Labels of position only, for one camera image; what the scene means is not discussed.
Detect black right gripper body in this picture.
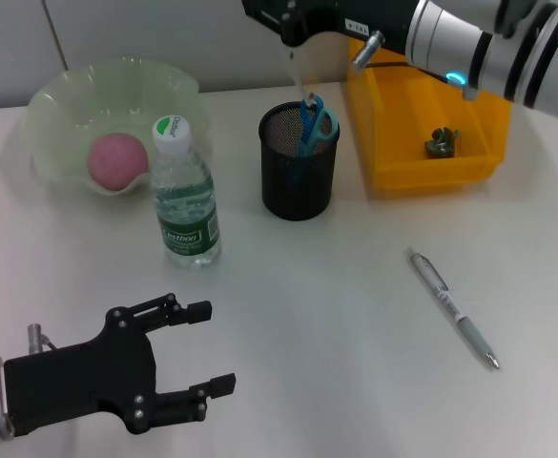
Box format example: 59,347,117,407
278,0,421,54

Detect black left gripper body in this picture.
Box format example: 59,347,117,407
4,306,159,438

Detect clear plastic ruler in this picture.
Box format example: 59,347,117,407
284,44,318,104

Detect clear water bottle green label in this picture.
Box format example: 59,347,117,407
152,115,222,268

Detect blue scissors with sheath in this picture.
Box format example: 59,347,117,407
299,94,340,157

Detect pink peach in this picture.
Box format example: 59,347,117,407
87,133,150,192

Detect silver ballpoint pen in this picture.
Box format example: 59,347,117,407
405,246,502,371

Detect black mesh pen holder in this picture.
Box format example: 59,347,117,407
258,100,341,221

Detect yellow plastic bin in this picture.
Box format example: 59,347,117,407
344,37,513,193

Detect pale green wavy glass bowl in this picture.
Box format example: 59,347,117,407
23,55,213,197

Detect right arm cable with connector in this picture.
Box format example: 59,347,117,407
351,30,451,82

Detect arm cable with connector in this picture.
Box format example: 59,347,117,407
25,323,58,354
351,30,451,82

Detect left arm cable with connector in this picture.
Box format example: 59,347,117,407
25,323,58,354

